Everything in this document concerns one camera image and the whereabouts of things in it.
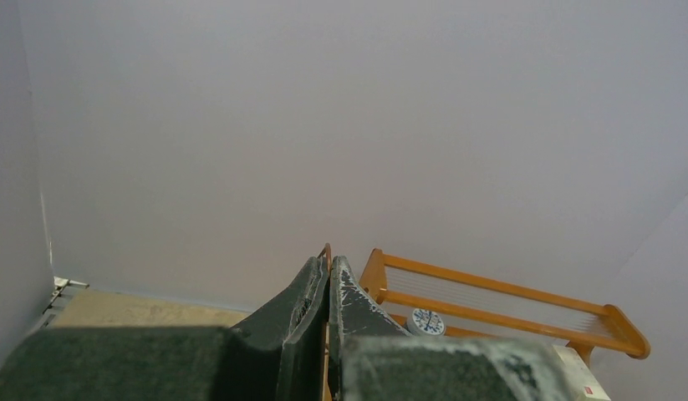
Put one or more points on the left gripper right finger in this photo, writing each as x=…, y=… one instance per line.
x=372, y=357

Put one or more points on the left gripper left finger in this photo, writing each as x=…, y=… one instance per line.
x=276, y=353

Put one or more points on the white blue lidded jar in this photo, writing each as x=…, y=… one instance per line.
x=422, y=322

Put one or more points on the wooden shelf rack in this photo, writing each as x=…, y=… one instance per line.
x=483, y=307

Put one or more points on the white red box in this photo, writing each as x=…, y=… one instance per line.
x=583, y=384

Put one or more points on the aluminium frame rail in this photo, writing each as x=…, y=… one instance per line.
x=65, y=290

